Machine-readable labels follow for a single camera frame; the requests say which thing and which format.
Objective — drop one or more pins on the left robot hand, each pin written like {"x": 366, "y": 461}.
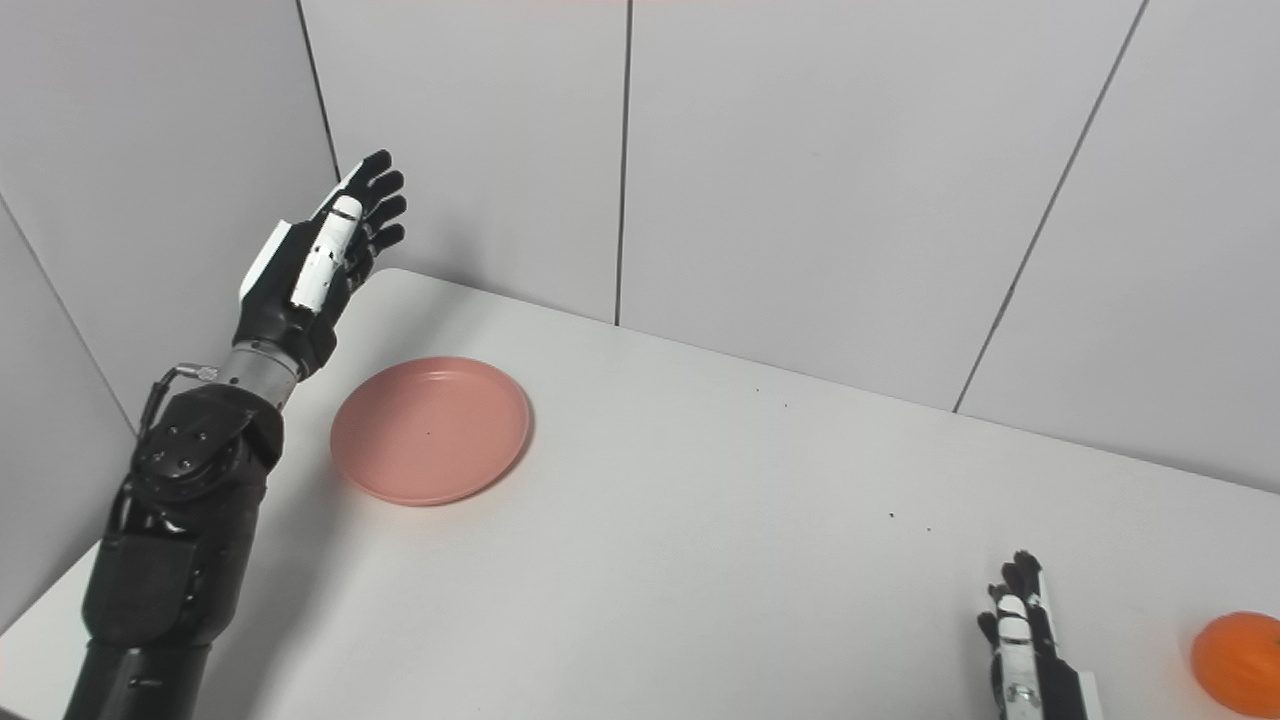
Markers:
{"x": 320, "y": 270}

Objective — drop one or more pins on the orange fruit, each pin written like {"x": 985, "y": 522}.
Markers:
{"x": 1238, "y": 664}

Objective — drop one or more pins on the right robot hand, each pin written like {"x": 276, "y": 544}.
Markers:
{"x": 1030, "y": 650}

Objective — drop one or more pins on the pink round plate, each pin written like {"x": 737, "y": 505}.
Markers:
{"x": 431, "y": 430}

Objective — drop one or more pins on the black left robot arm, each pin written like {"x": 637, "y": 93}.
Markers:
{"x": 170, "y": 540}

